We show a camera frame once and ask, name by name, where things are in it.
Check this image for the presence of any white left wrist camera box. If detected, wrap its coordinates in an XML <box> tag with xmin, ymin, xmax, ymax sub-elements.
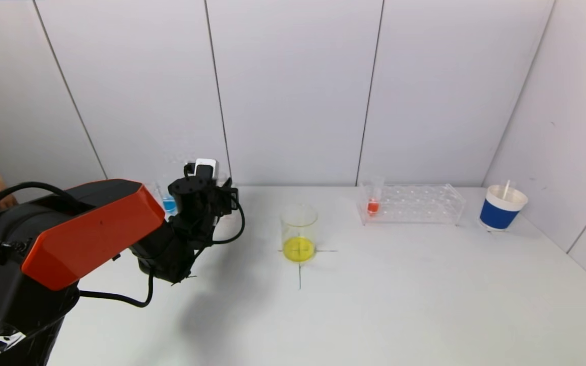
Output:
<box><xmin>185</xmin><ymin>159</ymin><xmax>218</xmax><ymax>181</ymax></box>

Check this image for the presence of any thin black camera cable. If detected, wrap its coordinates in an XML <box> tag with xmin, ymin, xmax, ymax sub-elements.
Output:
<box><xmin>207</xmin><ymin>196</ymin><xmax>246</xmax><ymax>246</ymax></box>

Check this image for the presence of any blue paper cup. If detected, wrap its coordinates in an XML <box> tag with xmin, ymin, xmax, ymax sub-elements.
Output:
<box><xmin>478</xmin><ymin>185</ymin><xmax>529</xmax><ymax>232</ymax></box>

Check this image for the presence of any clear glass beaker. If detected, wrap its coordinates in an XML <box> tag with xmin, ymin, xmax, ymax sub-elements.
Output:
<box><xmin>280</xmin><ymin>203</ymin><xmax>318</xmax><ymax>263</ymax></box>

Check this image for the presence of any clear acrylic test tube rack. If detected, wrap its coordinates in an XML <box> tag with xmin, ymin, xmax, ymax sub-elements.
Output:
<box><xmin>357</xmin><ymin>184</ymin><xmax>466</xmax><ymax>226</ymax></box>
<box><xmin>140</xmin><ymin>183</ymin><xmax>243</xmax><ymax>223</ymax></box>

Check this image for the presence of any test tube with red pigment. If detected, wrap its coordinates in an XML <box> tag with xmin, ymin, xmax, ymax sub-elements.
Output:
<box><xmin>367</xmin><ymin>176</ymin><xmax>386</xmax><ymax>217</ymax></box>

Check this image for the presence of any test tube with blue pigment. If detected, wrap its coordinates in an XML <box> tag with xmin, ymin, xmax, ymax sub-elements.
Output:
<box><xmin>159</xmin><ymin>178</ymin><xmax>178</xmax><ymax>215</ymax></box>

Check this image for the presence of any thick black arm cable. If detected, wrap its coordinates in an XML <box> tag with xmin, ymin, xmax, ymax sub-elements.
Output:
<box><xmin>78</xmin><ymin>269</ymin><xmax>154</xmax><ymax>309</ymax></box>

